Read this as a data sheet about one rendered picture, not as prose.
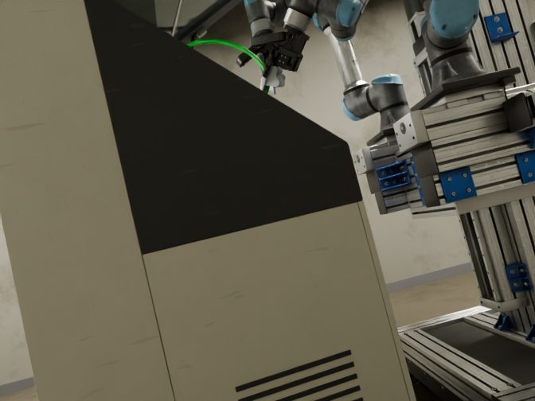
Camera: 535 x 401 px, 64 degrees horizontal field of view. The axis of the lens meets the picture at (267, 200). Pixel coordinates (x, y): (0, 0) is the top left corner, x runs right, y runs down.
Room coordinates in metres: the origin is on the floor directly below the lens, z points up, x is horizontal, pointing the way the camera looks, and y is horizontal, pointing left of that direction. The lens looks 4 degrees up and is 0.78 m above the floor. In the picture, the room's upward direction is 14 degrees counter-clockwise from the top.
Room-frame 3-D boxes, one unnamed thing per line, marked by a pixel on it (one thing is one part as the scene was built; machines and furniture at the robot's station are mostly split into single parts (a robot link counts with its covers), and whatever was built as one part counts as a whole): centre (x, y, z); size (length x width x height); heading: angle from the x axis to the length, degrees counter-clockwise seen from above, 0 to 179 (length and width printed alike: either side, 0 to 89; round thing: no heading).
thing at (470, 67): (1.23, -0.62, 1.09); 0.15 x 0.15 x 0.10
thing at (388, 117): (1.73, -0.59, 1.09); 0.15 x 0.15 x 0.10
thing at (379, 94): (1.73, -0.59, 1.20); 0.13 x 0.12 x 0.14; 45
